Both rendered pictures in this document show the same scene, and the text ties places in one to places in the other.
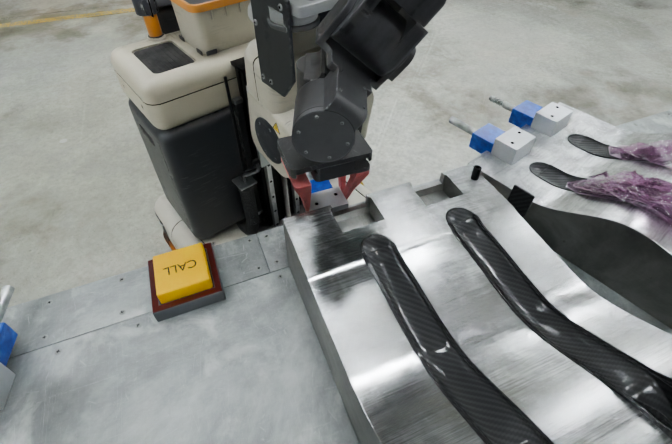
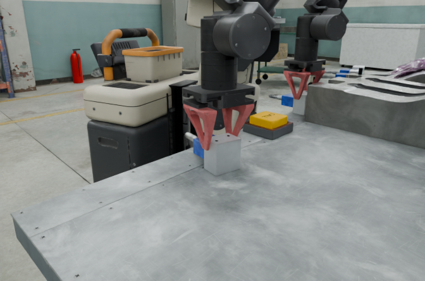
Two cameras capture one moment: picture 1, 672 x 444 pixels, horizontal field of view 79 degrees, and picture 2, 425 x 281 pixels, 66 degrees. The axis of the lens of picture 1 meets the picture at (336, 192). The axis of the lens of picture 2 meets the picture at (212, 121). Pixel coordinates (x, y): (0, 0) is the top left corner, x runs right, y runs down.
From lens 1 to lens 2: 0.68 m
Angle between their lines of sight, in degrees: 33
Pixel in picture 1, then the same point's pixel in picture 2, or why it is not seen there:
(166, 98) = (142, 102)
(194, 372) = (312, 145)
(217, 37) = (159, 72)
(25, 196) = not seen: outside the picture
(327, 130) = (338, 24)
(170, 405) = (317, 152)
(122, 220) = (22, 268)
